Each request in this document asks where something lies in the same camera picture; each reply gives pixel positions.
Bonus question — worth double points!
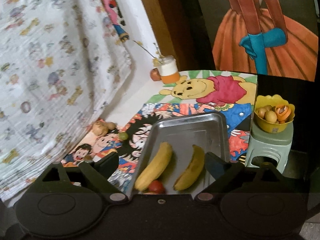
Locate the green plastic stool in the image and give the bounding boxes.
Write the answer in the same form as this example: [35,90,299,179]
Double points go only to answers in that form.
[244,124,294,175]

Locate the small brownish banana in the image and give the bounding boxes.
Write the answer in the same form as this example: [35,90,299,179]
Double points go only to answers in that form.
[174,144,205,191]

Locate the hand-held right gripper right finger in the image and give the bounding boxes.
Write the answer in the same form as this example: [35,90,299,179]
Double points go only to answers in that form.
[192,152,284,202]

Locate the white and orange jar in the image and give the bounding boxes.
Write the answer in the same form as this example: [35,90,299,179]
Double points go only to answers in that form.
[160,57,179,84]

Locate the wooden door frame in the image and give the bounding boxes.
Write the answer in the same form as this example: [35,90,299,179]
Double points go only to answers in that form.
[134,0,214,72]

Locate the yellow bowl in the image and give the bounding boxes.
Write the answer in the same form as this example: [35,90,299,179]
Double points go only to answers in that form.
[254,94,295,133]

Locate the wall poster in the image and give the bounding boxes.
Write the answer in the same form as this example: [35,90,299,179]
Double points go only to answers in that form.
[192,0,318,82]

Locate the orange peel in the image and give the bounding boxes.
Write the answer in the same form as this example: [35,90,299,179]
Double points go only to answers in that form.
[274,104,292,122]

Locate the red cherry tomato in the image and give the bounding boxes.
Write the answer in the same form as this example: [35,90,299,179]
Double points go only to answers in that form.
[149,180,165,194]

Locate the large yellow banana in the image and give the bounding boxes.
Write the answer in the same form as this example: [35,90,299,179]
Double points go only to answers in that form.
[134,142,173,191]

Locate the yellow bear drawing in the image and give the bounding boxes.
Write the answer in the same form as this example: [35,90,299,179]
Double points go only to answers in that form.
[160,70,258,110]

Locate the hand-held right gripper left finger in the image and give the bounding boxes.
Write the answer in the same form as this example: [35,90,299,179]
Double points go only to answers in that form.
[37,152,130,202]

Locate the white cartoon printed blanket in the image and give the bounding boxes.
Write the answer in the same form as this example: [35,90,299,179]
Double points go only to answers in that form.
[0,0,135,202]

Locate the metal tray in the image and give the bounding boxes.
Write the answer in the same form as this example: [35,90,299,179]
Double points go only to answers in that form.
[129,112,230,196]

